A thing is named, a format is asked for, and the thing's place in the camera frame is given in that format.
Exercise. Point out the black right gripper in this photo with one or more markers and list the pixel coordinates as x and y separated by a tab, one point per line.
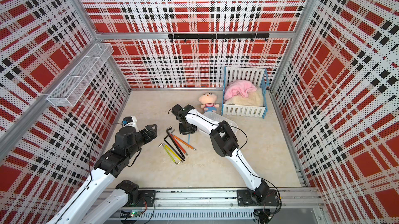
194	128

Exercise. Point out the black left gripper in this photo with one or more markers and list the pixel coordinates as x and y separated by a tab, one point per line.
144	132

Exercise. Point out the orange hex key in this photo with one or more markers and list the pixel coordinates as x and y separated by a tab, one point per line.
185	143

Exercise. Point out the red hex key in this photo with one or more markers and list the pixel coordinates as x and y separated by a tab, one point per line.
178	144

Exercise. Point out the thin black hex key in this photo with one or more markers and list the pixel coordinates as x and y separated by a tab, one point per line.
170	149

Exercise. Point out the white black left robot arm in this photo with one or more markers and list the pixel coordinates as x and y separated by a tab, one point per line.
128	142

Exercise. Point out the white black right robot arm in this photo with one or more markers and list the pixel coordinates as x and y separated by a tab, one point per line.
259	191

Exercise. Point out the yellow hex key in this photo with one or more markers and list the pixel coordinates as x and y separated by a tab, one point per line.
177	161

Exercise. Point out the green hex key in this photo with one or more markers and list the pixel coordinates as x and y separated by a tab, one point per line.
168	153

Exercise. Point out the plush doll pink head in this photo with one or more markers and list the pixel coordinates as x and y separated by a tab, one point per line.
208	102

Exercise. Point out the pink fleece blanket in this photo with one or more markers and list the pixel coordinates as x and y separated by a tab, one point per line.
238	87

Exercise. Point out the blue white toy crib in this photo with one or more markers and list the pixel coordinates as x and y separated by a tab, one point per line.
259	78

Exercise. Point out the cream fluffy blanket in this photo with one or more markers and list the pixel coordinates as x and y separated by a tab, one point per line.
254	99

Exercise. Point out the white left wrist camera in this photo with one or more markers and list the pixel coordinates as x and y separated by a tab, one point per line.
130	121

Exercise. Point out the white wire mesh shelf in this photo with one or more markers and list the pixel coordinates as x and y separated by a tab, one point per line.
72	87

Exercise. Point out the black wall hook rail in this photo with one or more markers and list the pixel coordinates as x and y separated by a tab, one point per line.
216	36

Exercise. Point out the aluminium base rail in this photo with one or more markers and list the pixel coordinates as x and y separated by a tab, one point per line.
223	205

